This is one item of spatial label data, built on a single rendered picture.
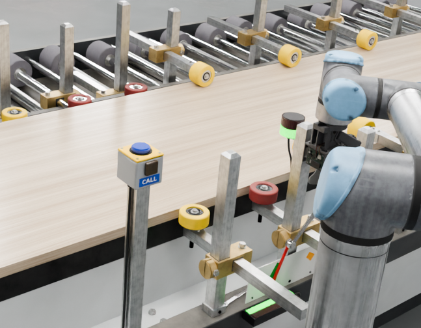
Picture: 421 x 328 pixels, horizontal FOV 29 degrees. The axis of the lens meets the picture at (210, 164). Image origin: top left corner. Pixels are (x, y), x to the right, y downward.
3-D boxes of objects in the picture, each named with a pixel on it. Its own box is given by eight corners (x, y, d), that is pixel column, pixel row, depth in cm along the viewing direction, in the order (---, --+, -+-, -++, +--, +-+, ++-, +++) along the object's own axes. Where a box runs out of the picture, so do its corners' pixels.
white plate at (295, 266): (314, 273, 227) (320, 243, 222) (246, 304, 211) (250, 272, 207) (313, 272, 227) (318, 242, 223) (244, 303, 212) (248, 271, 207)
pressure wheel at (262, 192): (279, 224, 231) (284, 188, 225) (258, 232, 226) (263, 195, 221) (259, 211, 236) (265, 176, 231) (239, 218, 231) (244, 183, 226)
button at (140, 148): (153, 154, 169) (154, 147, 168) (138, 159, 166) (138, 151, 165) (142, 147, 171) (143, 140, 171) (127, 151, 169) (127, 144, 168)
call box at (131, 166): (162, 185, 172) (164, 153, 168) (135, 194, 168) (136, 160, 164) (142, 172, 176) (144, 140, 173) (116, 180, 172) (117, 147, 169)
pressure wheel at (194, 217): (206, 240, 219) (210, 203, 214) (205, 256, 212) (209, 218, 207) (177, 237, 219) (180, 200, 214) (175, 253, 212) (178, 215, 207)
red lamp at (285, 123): (309, 126, 205) (310, 118, 204) (292, 131, 202) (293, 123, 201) (292, 118, 209) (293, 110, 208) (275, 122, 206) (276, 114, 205)
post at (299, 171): (291, 283, 223) (317, 123, 201) (282, 287, 221) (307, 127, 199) (282, 276, 225) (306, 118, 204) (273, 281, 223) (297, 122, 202)
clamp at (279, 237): (318, 237, 221) (321, 222, 219) (283, 252, 213) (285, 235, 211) (303, 228, 225) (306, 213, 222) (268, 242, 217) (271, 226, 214)
